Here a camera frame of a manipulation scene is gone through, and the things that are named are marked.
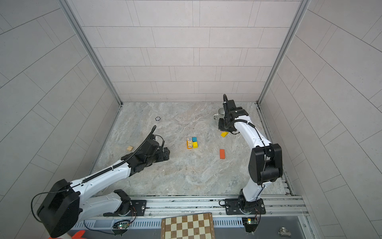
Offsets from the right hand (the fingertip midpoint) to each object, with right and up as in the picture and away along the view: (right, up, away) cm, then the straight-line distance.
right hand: (221, 126), depth 89 cm
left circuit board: (-47, -41, -25) cm, 67 cm away
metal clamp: (+23, -44, -25) cm, 55 cm away
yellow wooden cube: (-16, -12, +2) cm, 20 cm away
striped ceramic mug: (+2, +8, +14) cm, 16 cm away
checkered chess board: (-14, -42, -24) cm, 50 cm away
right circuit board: (+10, -43, -21) cm, 49 cm away
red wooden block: (+1, -17, +2) cm, 17 cm away
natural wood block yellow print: (-19, -12, +1) cm, 23 cm away
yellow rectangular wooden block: (+3, -6, +9) cm, 12 cm away
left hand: (-32, -14, -4) cm, 35 cm away
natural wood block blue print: (-20, -8, +3) cm, 21 cm away
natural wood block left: (-57, -13, +2) cm, 58 cm away
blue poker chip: (-44, +4, +19) cm, 48 cm away
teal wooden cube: (-17, -8, +6) cm, 19 cm away
